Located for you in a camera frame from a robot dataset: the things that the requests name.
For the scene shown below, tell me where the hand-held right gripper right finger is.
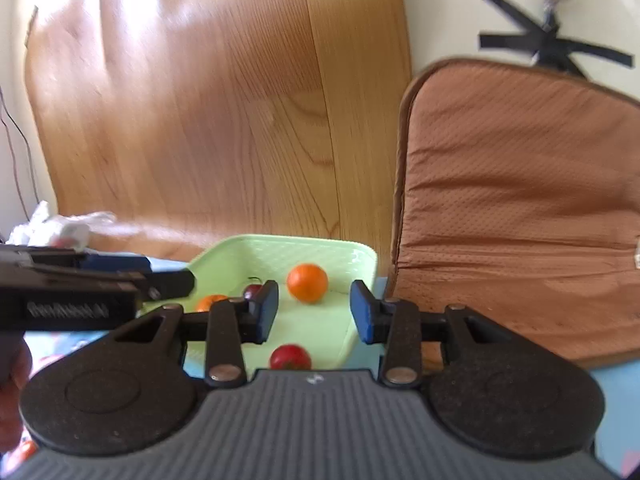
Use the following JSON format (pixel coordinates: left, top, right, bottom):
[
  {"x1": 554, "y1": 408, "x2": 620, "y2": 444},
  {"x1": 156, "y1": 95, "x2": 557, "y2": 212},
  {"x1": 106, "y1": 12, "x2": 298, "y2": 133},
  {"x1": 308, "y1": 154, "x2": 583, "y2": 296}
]
[{"x1": 350, "y1": 280, "x2": 511, "y2": 388}]

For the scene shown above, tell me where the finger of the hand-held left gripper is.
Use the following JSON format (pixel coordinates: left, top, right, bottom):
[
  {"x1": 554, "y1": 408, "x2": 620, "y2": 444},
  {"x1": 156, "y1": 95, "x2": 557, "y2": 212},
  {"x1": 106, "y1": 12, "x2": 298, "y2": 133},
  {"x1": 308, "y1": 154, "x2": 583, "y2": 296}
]
[
  {"x1": 82, "y1": 253, "x2": 152, "y2": 275},
  {"x1": 119, "y1": 268, "x2": 197, "y2": 303}
]

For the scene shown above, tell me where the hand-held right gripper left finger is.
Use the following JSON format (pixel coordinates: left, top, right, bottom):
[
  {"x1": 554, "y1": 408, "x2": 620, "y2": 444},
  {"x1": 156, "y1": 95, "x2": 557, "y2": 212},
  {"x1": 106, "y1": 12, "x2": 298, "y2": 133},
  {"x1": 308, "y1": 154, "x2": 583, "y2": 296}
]
[{"x1": 114, "y1": 280, "x2": 279, "y2": 388}]

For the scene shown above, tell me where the light green plastic tray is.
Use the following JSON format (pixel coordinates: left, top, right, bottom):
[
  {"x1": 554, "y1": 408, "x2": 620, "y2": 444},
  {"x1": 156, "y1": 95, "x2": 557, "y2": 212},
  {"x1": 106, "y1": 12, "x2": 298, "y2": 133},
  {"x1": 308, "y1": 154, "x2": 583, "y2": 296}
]
[{"x1": 142, "y1": 234, "x2": 379, "y2": 372}]

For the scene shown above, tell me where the small orange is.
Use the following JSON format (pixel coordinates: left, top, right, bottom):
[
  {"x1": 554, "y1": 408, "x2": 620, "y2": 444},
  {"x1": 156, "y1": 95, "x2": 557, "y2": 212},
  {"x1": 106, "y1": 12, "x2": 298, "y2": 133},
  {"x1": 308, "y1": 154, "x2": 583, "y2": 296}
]
[{"x1": 195, "y1": 294, "x2": 229, "y2": 313}]

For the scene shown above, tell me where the large orange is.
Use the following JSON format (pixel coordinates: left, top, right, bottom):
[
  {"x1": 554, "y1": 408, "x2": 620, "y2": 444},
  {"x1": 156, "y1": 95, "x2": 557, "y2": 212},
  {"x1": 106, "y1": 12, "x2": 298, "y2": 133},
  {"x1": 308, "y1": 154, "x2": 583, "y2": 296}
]
[{"x1": 286, "y1": 263, "x2": 329, "y2": 304}]

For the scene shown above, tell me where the red tomato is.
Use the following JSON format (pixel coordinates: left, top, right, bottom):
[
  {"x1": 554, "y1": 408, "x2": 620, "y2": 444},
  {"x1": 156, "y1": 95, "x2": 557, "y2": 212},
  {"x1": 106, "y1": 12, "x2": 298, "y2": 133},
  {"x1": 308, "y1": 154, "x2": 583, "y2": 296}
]
[{"x1": 269, "y1": 344, "x2": 312, "y2": 371}]

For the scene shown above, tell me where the person's left hand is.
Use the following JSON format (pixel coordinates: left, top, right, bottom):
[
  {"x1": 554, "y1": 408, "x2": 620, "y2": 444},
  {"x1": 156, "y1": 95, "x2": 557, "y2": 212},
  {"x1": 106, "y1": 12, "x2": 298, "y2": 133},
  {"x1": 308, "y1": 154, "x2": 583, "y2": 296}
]
[{"x1": 0, "y1": 346, "x2": 34, "y2": 456}]

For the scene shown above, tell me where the white plastic bag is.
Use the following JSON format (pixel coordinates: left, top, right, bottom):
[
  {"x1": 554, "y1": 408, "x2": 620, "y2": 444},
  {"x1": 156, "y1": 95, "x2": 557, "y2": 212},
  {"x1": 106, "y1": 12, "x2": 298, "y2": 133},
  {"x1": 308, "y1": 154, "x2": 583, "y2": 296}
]
[{"x1": 9, "y1": 200, "x2": 118, "y2": 253}]

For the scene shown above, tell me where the wooden board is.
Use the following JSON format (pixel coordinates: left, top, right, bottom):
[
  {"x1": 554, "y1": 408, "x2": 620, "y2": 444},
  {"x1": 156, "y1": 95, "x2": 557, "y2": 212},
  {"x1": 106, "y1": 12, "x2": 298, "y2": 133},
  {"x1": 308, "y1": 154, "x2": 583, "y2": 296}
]
[{"x1": 24, "y1": 0, "x2": 414, "y2": 264}]

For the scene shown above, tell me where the brown leather chair cushion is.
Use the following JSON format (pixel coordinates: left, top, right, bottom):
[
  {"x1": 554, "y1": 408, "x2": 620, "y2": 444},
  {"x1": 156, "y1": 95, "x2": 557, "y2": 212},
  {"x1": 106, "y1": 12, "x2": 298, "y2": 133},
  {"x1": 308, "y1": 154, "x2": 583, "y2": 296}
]
[{"x1": 389, "y1": 57, "x2": 640, "y2": 370}]

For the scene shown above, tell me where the light blue printed mat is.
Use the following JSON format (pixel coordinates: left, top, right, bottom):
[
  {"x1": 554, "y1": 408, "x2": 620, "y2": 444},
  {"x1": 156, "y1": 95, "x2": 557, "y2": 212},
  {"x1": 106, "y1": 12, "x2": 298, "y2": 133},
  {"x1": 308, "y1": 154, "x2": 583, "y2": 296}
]
[{"x1": 0, "y1": 255, "x2": 640, "y2": 480}]

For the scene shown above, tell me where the black chair base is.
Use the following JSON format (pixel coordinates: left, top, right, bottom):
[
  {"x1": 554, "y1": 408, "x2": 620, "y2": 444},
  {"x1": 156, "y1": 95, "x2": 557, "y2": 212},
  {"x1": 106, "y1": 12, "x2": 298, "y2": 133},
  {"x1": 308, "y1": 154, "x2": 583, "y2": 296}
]
[{"x1": 478, "y1": 0, "x2": 636, "y2": 80}]

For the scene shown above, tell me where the thin dark cable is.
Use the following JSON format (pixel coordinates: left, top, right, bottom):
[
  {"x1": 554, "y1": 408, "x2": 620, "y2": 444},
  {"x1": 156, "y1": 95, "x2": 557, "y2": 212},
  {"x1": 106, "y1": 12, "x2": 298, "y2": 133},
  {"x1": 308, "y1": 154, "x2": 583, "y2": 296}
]
[{"x1": 0, "y1": 85, "x2": 40, "y2": 223}]

